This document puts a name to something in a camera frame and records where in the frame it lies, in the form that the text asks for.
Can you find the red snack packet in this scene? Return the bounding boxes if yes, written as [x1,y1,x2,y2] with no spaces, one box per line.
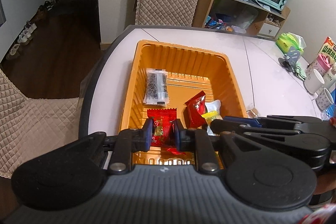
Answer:
[185,91,206,128]

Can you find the red candy wrapper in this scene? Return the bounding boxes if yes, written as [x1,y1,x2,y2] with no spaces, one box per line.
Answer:
[147,108,185,155]

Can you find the orange plastic tray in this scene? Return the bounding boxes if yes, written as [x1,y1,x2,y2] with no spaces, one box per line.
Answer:
[118,39,249,169]

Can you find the clear black snack bar packet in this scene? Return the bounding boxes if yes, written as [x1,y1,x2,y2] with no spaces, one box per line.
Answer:
[143,68,169,106]

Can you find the silver green snack pouch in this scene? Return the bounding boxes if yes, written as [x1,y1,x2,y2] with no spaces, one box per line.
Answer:
[201,100,222,136]

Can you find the dotted white mug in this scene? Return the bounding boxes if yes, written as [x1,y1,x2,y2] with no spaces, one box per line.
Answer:
[315,88,334,111]

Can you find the beige quilted near chair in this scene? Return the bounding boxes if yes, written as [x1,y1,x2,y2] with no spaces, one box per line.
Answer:
[1,72,80,178]

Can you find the white lotion bottle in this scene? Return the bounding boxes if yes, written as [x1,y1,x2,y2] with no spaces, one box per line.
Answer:
[323,63,336,89]

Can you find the green cloth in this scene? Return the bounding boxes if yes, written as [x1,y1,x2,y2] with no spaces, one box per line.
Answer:
[294,67,306,81]

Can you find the pink lidded cup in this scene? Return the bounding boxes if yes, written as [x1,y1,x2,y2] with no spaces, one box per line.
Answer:
[306,53,331,76]

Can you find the black phone stand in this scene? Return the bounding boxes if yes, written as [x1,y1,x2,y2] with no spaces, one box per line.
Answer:
[278,46,301,72]

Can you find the green white snack box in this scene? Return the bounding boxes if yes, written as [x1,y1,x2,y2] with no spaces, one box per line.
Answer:
[318,36,336,65]

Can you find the green tissue pack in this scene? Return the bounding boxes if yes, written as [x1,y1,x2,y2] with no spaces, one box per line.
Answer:
[276,32,306,55]

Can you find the wooden shelf unit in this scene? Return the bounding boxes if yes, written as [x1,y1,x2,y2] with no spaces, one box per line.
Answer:
[192,0,290,39]

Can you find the shoes on floor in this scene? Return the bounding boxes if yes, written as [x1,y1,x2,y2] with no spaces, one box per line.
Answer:
[5,1,55,60]

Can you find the white cabinet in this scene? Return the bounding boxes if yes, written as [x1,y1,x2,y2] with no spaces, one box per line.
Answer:
[0,0,46,59]

